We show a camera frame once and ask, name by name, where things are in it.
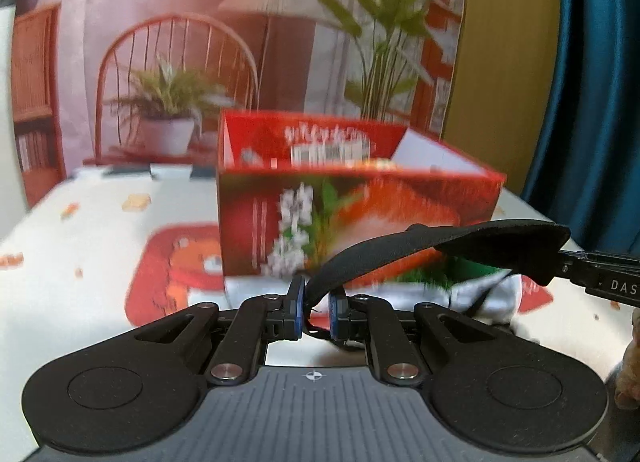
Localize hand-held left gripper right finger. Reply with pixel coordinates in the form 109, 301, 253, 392
328, 292, 502, 388

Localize person's right hand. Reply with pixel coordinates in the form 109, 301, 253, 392
614, 309, 640, 411

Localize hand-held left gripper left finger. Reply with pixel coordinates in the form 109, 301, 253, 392
132, 276, 306, 388

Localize red strawberry print cardboard box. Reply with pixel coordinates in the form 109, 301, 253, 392
216, 110, 508, 288

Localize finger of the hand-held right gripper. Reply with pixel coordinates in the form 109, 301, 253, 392
559, 265, 591, 289
558, 249, 601, 264

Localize white cloth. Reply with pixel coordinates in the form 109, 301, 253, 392
350, 272, 524, 331

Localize blue curtain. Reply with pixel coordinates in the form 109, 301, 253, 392
520, 0, 640, 257

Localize white panel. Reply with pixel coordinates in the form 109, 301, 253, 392
0, 2, 27, 240

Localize black eye mask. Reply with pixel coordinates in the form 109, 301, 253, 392
300, 219, 572, 339

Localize wall poster with plants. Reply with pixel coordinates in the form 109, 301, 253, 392
12, 0, 472, 208

